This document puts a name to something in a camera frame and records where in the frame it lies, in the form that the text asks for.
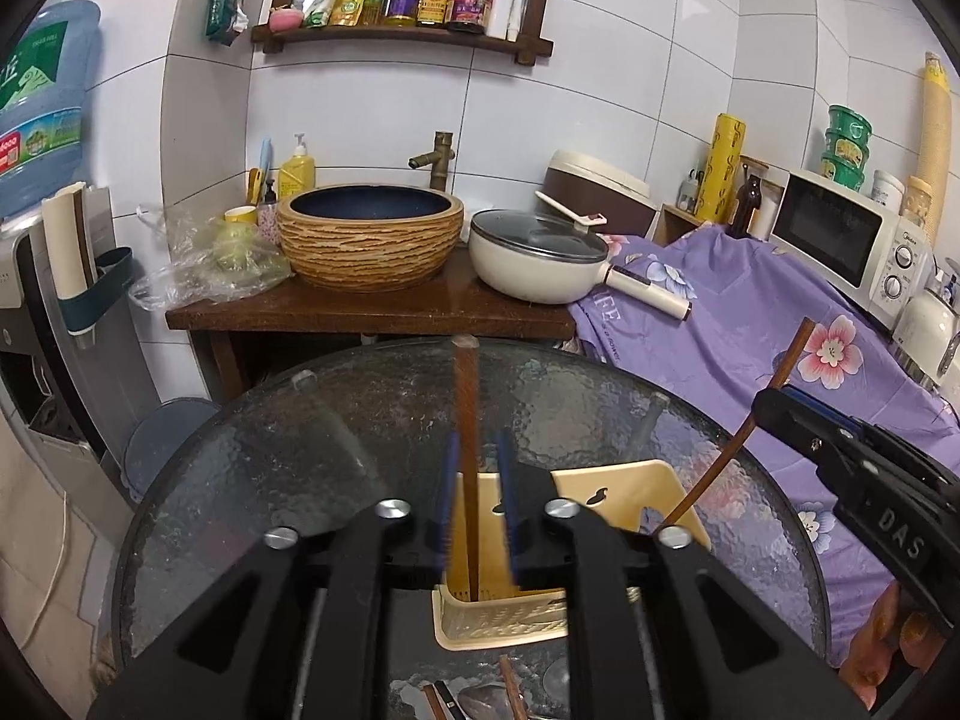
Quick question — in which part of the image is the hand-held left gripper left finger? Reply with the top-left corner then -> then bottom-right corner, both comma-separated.
86,431 -> 462,720

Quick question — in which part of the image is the white rice paddle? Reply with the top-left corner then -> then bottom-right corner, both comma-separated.
534,191 -> 607,227

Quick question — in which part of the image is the white cable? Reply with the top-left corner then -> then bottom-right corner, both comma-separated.
11,491 -> 72,650

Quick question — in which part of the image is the green packet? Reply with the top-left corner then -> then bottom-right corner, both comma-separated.
205,0 -> 248,50

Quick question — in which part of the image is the brown glass bottle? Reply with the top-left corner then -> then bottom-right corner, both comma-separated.
729,174 -> 764,237

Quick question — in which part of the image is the purple floral cloth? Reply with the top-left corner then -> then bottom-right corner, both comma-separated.
570,225 -> 960,668

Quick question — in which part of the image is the wooden mirror shelf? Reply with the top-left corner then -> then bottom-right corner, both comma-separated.
251,0 -> 560,65

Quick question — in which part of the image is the blue water jug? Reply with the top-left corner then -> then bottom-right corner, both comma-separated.
0,0 -> 102,218

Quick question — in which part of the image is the person's right hand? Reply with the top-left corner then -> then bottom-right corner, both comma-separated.
838,583 -> 947,710

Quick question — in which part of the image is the yellow wrap roll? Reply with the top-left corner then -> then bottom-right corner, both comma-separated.
694,114 -> 746,222

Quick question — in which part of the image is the white kettle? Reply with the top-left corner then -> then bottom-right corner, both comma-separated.
892,259 -> 960,383

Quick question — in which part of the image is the brown white rice cooker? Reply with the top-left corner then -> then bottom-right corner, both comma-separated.
541,150 -> 659,237

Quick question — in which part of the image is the teal wall holder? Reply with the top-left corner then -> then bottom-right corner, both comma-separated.
56,246 -> 140,346

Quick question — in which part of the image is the blue plastic stool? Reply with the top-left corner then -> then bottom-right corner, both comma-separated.
124,397 -> 218,503

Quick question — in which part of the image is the cream pan with glass lid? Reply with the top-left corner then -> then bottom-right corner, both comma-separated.
469,208 -> 692,323

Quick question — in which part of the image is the stack of paper cups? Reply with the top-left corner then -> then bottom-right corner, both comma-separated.
904,52 -> 953,245

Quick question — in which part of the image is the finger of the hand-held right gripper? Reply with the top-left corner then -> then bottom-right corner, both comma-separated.
784,386 -> 901,451
754,388 -> 863,481

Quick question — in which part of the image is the brass faucet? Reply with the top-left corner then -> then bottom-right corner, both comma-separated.
409,131 -> 457,192

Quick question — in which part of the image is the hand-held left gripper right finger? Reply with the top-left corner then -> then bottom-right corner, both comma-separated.
495,431 -> 871,720

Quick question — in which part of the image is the beige perforated utensil holder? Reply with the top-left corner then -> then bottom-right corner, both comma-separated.
431,460 -> 713,652

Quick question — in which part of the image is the wooden box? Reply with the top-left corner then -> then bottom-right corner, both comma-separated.
652,156 -> 788,245

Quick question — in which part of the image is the yellow soap dispenser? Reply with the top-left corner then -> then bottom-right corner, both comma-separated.
277,133 -> 317,200

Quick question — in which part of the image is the white microwave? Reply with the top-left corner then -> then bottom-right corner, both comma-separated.
769,169 -> 935,331

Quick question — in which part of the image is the white water dispenser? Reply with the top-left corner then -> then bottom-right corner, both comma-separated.
0,217 -> 106,466

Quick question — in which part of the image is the clear plastic bag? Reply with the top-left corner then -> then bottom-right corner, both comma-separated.
127,206 -> 293,312

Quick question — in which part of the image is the woven pattern basin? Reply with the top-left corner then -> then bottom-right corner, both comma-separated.
275,184 -> 466,292

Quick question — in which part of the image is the dark wooden vanity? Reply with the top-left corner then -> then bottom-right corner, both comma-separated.
165,266 -> 578,406

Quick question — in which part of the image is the white jar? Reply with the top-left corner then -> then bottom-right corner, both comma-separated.
870,169 -> 907,212

